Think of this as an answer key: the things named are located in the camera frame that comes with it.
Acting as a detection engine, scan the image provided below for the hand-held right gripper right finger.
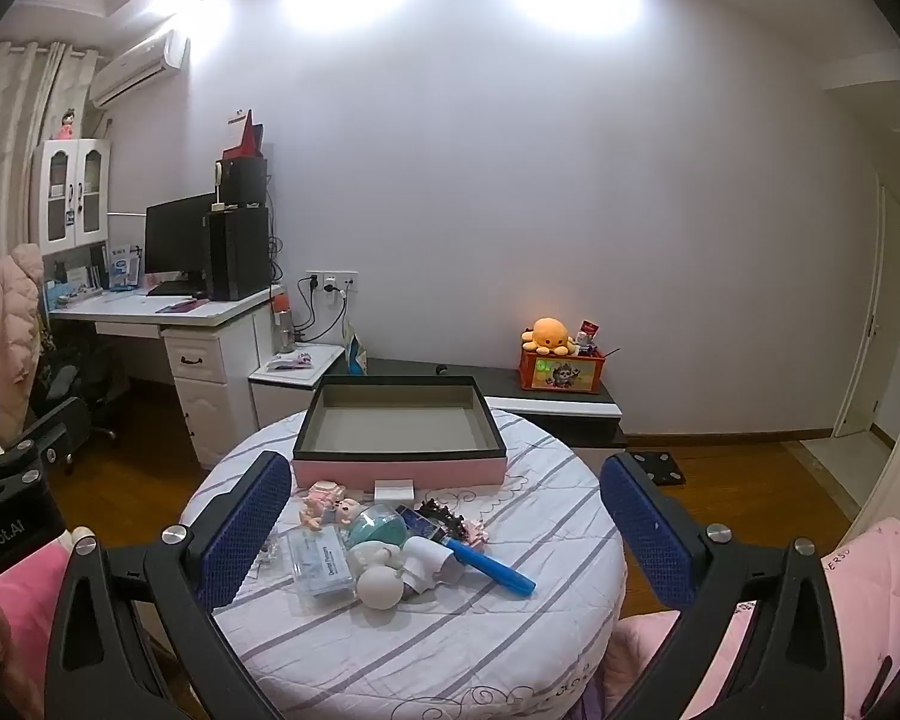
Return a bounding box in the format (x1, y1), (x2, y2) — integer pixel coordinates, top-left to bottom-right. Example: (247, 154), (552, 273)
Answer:
(598, 452), (853, 720)

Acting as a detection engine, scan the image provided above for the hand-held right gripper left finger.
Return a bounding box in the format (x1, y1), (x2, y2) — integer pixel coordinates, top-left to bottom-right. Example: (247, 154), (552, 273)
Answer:
(45, 451), (293, 720)

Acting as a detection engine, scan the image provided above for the blue marker pen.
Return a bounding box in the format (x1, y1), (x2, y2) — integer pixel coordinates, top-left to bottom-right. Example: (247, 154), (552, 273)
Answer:
(439, 535), (538, 598)

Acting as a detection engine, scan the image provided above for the pink box with black rim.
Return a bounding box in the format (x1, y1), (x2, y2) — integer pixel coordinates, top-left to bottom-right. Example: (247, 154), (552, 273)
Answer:
(292, 374), (509, 493)

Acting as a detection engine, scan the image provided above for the black computer monitor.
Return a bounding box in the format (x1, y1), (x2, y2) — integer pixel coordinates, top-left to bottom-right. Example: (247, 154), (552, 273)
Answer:
(143, 193), (219, 295)

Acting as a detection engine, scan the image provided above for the pink padded jacket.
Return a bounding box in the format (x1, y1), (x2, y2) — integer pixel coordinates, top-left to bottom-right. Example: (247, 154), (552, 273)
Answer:
(0, 243), (47, 460)

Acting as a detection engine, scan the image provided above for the white door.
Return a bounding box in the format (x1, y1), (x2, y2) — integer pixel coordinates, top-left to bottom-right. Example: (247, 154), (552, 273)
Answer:
(832, 186), (900, 440)

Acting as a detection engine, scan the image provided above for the pink bed sheet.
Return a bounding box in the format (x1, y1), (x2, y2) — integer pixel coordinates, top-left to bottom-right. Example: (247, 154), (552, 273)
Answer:
(0, 435), (77, 720)

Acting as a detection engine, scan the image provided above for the orange storage crate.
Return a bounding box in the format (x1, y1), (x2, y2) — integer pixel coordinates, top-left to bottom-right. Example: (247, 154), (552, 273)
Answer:
(519, 345), (609, 394)

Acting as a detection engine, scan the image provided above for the black power cable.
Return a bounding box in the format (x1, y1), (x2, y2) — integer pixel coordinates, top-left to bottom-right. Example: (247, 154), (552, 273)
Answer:
(294, 277), (347, 347)

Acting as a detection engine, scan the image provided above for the black computer tower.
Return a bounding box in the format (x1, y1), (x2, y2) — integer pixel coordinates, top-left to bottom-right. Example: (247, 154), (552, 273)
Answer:
(208, 205), (272, 302)

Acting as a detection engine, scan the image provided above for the cream curtain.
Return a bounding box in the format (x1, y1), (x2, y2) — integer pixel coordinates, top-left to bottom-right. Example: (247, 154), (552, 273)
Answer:
(0, 40), (107, 293)

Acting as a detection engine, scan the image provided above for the blue and white bag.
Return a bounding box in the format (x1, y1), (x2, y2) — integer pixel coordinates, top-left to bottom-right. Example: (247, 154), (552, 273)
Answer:
(342, 322), (369, 377)

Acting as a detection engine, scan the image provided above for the striped white tablecloth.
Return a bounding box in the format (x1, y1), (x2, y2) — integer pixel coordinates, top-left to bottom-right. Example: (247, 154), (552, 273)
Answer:
(180, 409), (628, 720)

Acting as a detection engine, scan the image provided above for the teal item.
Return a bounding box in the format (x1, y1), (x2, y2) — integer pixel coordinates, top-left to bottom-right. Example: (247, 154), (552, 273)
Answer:
(345, 504), (409, 551)

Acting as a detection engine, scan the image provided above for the white desk with drawers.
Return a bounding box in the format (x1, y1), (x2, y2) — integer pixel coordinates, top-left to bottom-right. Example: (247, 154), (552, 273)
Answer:
(48, 284), (287, 467)

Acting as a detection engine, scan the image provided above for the white air conditioner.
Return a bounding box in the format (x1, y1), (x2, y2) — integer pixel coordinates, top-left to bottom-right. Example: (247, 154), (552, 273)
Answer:
(90, 29), (191, 108)

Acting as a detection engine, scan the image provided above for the clear plastic card box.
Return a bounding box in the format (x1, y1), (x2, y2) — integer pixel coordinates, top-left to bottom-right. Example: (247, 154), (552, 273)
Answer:
(283, 525), (362, 601)

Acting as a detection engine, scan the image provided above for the white nightstand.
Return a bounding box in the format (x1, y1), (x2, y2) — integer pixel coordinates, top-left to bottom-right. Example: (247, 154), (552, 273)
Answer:
(248, 343), (347, 433)

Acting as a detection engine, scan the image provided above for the blue product box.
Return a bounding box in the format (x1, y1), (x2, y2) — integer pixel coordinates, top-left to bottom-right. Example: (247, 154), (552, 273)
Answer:
(108, 242), (143, 290)

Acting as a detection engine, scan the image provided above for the red folder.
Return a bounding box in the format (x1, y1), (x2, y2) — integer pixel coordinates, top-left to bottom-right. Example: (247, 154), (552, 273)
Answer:
(224, 109), (266, 159)

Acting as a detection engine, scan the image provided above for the black hair clip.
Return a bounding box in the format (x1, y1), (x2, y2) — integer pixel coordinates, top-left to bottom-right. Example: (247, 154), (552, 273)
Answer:
(420, 496), (472, 535)

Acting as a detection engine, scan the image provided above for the pink printed quilt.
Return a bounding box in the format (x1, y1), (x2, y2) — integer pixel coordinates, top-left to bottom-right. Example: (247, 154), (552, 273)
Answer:
(606, 516), (900, 720)

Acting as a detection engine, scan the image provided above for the bottle with orange cap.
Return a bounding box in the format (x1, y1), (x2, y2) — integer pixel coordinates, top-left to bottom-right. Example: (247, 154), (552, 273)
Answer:
(271, 292), (298, 354)

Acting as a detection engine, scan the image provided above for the black office chair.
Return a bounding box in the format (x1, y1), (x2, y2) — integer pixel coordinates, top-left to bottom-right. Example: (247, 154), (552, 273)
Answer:
(33, 328), (122, 445)

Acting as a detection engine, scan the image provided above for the white glass-door cabinet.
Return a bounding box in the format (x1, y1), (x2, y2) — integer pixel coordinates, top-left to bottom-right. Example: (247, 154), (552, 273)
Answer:
(30, 137), (113, 257)

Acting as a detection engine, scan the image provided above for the orange octopus plush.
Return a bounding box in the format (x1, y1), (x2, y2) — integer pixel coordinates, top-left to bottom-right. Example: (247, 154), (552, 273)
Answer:
(522, 316), (581, 358)

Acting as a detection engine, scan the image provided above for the white wall socket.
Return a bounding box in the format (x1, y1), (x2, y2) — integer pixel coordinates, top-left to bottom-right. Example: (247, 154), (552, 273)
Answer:
(304, 270), (359, 294)

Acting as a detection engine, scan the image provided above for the blue glitter box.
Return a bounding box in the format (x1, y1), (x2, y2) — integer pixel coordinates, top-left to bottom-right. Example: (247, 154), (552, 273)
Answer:
(395, 506), (451, 542)

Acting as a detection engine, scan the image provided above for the white round-headed figurine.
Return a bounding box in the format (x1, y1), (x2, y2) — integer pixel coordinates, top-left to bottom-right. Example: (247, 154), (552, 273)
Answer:
(345, 540), (407, 609)

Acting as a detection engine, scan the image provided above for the black box on tower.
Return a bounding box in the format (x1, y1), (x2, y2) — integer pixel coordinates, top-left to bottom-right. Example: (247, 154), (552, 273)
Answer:
(217, 156), (268, 210)

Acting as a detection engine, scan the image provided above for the pink toy figure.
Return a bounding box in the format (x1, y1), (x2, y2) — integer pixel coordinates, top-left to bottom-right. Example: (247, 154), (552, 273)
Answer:
(300, 481), (350, 533)

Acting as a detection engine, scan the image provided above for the small baby doll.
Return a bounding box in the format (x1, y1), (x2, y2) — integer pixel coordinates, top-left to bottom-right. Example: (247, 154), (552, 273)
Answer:
(333, 498), (373, 535)

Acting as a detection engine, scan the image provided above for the black bathroom scale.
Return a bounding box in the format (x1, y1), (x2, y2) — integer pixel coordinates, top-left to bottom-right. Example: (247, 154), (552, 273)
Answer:
(625, 449), (688, 487)

